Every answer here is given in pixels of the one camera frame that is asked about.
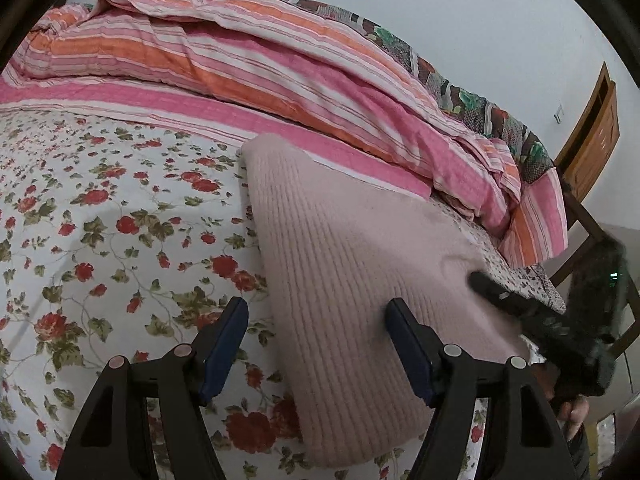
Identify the floral bed sheet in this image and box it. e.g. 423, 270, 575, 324
0, 109, 569, 480

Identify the wooden door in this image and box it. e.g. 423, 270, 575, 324
554, 63, 620, 202

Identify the pink striped quilt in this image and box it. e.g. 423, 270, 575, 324
6, 0, 568, 266

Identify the dark patterned blanket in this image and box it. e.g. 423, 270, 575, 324
291, 0, 554, 183

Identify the pink knit sweater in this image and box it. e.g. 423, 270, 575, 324
241, 134, 526, 468

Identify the right hand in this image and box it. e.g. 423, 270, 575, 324
530, 362, 589, 442

